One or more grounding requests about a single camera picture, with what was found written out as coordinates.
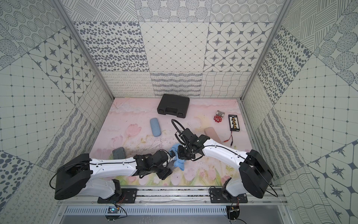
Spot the grey felt eyeglass case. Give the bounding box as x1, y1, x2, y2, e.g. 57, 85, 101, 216
167, 160, 175, 170

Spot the red valve handwheel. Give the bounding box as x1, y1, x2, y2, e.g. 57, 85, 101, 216
213, 115, 222, 123

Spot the dark grey eyeglass case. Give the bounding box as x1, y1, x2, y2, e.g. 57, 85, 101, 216
112, 147, 126, 160

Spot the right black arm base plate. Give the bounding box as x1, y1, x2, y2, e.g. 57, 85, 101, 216
208, 187, 248, 204

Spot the blue eyeglass case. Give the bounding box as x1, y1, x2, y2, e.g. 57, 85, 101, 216
150, 118, 161, 137

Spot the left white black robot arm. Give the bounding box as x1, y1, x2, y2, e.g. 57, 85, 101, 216
54, 150, 175, 204

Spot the black box with brass parts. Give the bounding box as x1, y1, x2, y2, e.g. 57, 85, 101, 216
228, 114, 240, 132

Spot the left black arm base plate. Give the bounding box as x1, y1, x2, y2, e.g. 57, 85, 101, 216
97, 188, 138, 204

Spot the aluminium mounting rail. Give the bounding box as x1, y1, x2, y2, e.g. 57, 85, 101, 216
57, 184, 289, 206

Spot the white slotted cable duct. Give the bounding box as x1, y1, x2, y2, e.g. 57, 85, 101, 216
64, 205, 227, 216

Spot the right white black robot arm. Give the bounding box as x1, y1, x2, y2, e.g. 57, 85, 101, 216
175, 128, 273, 198

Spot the blue microfiber cloth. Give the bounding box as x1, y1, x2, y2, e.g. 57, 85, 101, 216
168, 144, 185, 171

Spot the black plastic tool case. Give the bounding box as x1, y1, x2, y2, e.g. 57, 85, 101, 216
157, 94, 190, 118

